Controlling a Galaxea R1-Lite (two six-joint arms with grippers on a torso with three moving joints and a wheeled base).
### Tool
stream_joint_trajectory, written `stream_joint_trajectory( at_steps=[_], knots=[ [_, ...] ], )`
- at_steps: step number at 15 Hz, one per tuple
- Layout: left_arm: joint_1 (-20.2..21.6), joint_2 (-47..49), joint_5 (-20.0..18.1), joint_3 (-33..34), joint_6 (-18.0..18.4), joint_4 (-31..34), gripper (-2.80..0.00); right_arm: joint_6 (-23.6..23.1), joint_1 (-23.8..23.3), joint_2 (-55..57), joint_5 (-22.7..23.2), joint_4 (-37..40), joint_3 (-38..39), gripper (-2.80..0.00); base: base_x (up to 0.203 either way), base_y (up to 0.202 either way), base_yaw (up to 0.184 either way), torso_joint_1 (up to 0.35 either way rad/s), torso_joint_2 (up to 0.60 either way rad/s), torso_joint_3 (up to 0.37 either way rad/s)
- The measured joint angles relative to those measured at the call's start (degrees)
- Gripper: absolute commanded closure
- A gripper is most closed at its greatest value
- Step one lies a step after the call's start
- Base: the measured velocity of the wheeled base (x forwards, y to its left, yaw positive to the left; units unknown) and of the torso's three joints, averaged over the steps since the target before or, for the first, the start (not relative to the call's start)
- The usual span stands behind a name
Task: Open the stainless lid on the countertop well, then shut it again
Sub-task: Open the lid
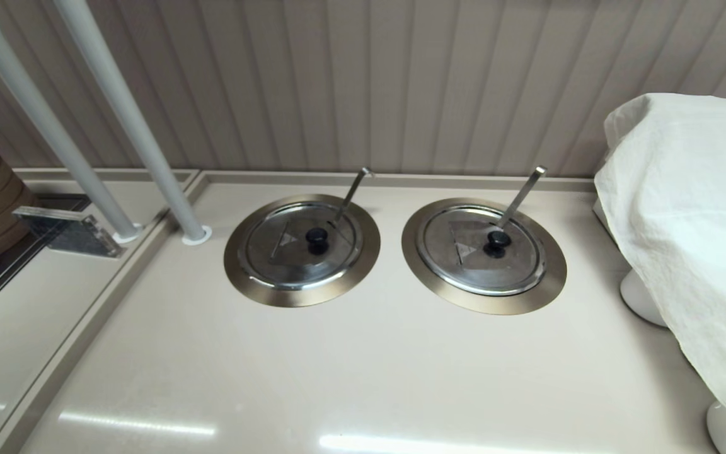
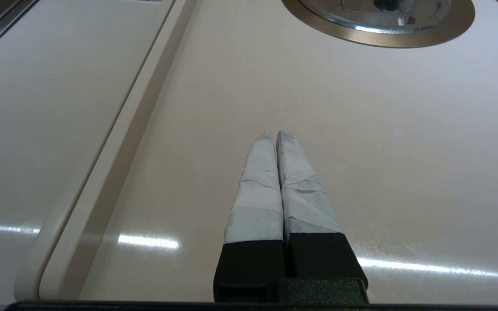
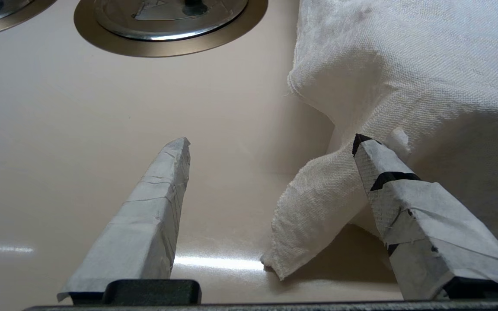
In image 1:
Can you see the white cloth cover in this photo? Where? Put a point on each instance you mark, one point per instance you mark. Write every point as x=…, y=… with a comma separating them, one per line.
x=684, y=221

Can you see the bronze round well rim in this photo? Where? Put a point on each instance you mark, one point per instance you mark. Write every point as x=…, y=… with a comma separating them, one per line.
x=483, y=307
x=303, y=300

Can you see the grey metal pole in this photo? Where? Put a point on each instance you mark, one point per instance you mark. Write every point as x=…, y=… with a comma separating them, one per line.
x=130, y=113
x=35, y=110

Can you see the steel lid with black knob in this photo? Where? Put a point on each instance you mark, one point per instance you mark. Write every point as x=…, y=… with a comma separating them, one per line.
x=464, y=274
x=287, y=268

